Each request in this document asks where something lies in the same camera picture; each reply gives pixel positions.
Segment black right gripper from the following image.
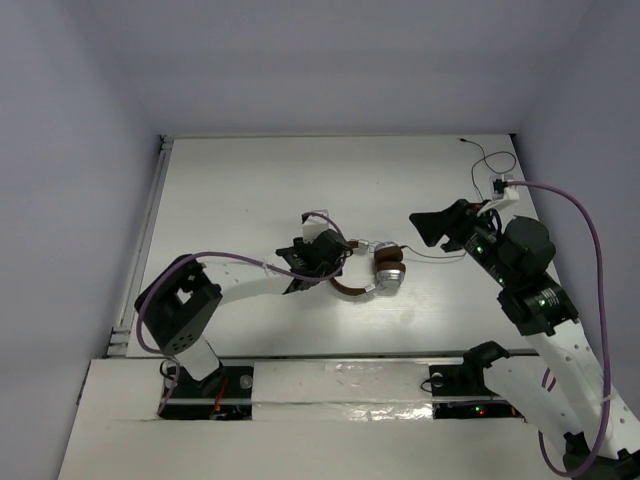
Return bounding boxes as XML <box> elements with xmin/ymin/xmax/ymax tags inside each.
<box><xmin>409</xmin><ymin>198</ymin><xmax>516</xmax><ymax>288</ymax></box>

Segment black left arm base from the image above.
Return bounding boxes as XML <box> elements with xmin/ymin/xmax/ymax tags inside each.
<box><xmin>157</xmin><ymin>359</ymin><xmax>254</xmax><ymax>421</ymax></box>

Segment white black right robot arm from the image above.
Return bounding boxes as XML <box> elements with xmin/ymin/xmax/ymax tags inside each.
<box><xmin>409</xmin><ymin>200</ymin><xmax>639</xmax><ymax>479</ymax></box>

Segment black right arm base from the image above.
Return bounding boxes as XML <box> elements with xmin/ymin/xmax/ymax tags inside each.
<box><xmin>420</xmin><ymin>341</ymin><xmax>522</xmax><ymax>420</ymax></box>

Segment brown silver headphones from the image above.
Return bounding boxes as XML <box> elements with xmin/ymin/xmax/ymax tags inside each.
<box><xmin>330</xmin><ymin>240</ymin><xmax>406</xmax><ymax>297</ymax></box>

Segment aluminium rail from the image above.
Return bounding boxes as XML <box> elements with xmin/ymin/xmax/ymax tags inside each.
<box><xmin>105</xmin><ymin>135</ymin><xmax>174</xmax><ymax>358</ymax></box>
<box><xmin>102</xmin><ymin>349</ymin><xmax>541</xmax><ymax>362</ymax></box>

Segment aluminium rail left side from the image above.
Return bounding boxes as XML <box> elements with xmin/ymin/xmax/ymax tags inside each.
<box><xmin>105</xmin><ymin>135</ymin><xmax>174</xmax><ymax>358</ymax></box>

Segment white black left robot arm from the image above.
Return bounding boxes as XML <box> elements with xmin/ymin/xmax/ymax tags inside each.
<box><xmin>134</xmin><ymin>230</ymin><xmax>351</xmax><ymax>396</ymax></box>

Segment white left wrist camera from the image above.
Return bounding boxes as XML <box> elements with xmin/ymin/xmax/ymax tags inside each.
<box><xmin>301</xmin><ymin>209</ymin><xmax>331</xmax><ymax>243</ymax></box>

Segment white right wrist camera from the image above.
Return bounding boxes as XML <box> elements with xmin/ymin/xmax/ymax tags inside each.
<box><xmin>478</xmin><ymin>174</ymin><xmax>519</xmax><ymax>215</ymax></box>

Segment white front cover panel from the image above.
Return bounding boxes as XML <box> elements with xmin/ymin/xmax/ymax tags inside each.
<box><xmin>60</xmin><ymin>359</ymin><xmax>550</xmax><ymax>479</ymax></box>

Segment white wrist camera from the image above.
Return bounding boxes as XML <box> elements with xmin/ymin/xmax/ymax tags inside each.
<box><xmin>478</xmin><ymin>174</ymin><xmax>519</xmax><ymax>215</ymax></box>
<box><xmin>301</xmin><ymin>209</ymin><xmax>331</xmax><ymax>243</ymax></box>

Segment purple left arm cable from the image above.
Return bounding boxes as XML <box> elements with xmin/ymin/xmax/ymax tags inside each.
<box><xmin>135</xmin><ymin>212</ymin><xmax>351</xmax><ymax>354</ymax></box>

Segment aluminium rail front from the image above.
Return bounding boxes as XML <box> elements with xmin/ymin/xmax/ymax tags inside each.
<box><xmin>102</xmin><ymin>349</ymin><xmax>541</xmax><ymax>362</ymax></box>

